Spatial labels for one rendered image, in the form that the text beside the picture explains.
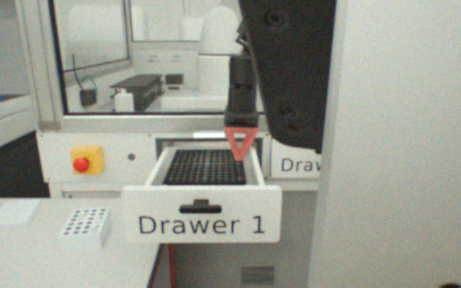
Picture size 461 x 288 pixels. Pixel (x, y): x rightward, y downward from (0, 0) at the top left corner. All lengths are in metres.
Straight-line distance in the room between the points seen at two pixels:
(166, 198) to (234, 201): 0.12
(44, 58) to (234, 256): 0.77
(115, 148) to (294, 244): 0.60
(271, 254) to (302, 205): 0.19
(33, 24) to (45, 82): 0.14
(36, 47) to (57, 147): 0.27
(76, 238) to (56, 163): 0.32
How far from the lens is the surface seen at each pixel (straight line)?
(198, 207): 0.59
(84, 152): 0.96
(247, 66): 0.64
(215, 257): 1.11
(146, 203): 0.64
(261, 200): 0.63
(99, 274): 0.73
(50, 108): 1.01
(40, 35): 1.00
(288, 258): 1.13
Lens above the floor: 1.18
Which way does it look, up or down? 17 degrees down
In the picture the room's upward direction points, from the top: straight up
